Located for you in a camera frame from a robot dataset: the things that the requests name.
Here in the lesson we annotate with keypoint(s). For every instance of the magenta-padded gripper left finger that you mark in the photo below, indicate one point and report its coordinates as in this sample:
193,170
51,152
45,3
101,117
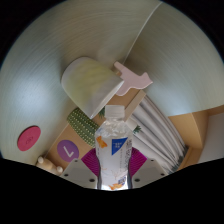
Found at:
77,171

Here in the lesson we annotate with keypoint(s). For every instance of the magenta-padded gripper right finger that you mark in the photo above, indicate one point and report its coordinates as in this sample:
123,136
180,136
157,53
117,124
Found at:
150,170

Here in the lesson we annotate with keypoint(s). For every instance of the clear plastic water bottle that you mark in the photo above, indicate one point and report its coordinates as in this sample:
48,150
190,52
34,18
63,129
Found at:
113,150

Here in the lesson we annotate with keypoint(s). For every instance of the round purple number sign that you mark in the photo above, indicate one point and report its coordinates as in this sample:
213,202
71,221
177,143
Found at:
68,151

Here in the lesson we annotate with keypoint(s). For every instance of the wooden hand figure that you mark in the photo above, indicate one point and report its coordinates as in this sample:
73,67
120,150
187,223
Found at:
48,165

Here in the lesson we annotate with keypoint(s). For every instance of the grey window curtain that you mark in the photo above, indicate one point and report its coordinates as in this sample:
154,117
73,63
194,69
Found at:
156,133

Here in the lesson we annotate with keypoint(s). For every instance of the tall green cactus ornament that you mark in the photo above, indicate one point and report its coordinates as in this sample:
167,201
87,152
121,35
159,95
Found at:
83,125

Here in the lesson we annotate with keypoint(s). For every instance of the flat round red coaster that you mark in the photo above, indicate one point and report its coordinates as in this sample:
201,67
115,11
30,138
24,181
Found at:
29,138

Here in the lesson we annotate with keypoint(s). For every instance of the pale yellow cup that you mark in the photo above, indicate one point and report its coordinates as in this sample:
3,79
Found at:
90,83

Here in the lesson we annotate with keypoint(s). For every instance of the pink horse figurine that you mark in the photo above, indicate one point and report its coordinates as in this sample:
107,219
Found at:
131,78

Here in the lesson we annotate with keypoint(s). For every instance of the grey-green desk partition panel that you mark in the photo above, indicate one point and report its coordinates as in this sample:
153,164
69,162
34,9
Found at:
183,60

